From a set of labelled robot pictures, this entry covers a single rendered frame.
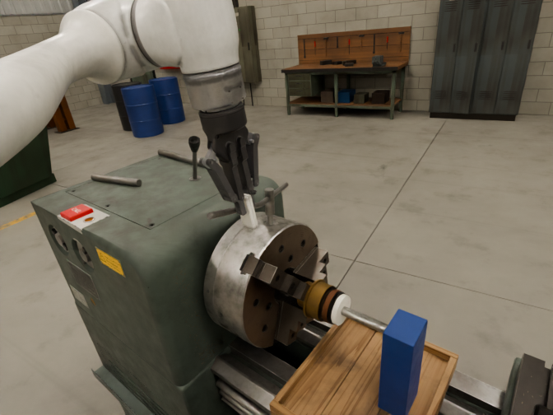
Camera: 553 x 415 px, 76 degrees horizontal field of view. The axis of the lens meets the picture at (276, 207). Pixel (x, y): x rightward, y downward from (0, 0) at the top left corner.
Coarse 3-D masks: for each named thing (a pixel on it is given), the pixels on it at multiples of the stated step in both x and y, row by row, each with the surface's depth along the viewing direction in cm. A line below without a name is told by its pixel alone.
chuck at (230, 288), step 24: (264, 216) 88; (240, 240) 80; (264, 240) 78; (288, 240) 83; (312, 240) 92; (240, 264) 77; (288, 264) 86; (216, 288) 79; (240, 288) 75; (264, 288) 80; (216, 312) 81; (240, 312) 75; (264, 312) 82; (240, 336) 81; (264, 336) 84
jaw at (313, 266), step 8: (312, 256) 91; (320, 256) 90; (304, 264) 89; (312, 264) 89; (320, 264) 88; (288, 272) 90; (296, 272) 88; (304, 272) 87; (312, 272) 87; (320, 272) 87; (304, 280) 87; (312, 280) 84
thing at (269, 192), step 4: (268, 188) 81; (264, 192) 80; (268, 192) 80; (272, 192) 80; (268, 196) 80; (272, 196) 80; (272, 200) 81; (268, 204) 81; (272, 204) 81; (268, 208) 81; (272, 208) 81; (268, 212) 81; (272, 212) 82; (268, 216) 82; (272, 216) 83; (268, 220) 83; (272, 220) 83; (268, 224) 83; (272, 224) 83
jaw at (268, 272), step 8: (248, 264) 77; (256, 264) 76; (264, 264) 76; (248, 272) 76; (256, 272) 76; (264, 272) 76; (272, 272) 75; (280, 272) 76; (264, 280) 75; (272, 280) 74; (280, 280) 77; (288, 280) 77; (296, 280) 78; (280, 288) 77; (288, 288) 76; (296, 288) 79; (304, 288) 78; (296, 296) 78; (304, 296) 79
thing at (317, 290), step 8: (320, 280) 82; (312, 288) 79; (320, 288) 79; (328, 288) 79; (312, 296) 78; (320, 296) 77; (328, 296) 77; (336, 296) 77; (304, 304) 78; (312, 304) 78; (320, 304) 77; (328, 304) 76; (304, 312) 79; (312, 312) 78; (320, 312) 78; (328, 312) 76; (320, 320) 79; (328, 320) 77
